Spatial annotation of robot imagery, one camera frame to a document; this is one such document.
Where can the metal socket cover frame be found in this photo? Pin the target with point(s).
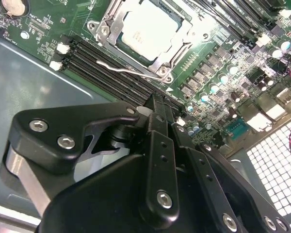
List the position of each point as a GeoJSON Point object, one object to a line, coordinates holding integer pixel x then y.
{"type": "Point", "coordinates": [112, 24]}

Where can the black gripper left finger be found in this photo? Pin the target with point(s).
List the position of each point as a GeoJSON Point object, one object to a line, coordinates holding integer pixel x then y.
{"type": "Point", "coordinates": [51, 131]}

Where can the silver square CPU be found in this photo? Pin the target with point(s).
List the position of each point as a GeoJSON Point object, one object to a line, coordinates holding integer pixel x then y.
{"type": "Point", "coordinates": [152, 31]}

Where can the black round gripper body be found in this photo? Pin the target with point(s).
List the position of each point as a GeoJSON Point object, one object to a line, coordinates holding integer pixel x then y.
{"type": "Point", "coordinates": [99, 201]}

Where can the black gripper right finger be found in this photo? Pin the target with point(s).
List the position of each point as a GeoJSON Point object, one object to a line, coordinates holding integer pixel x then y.
{"type": "Point", "coordinates": [203, 170]}

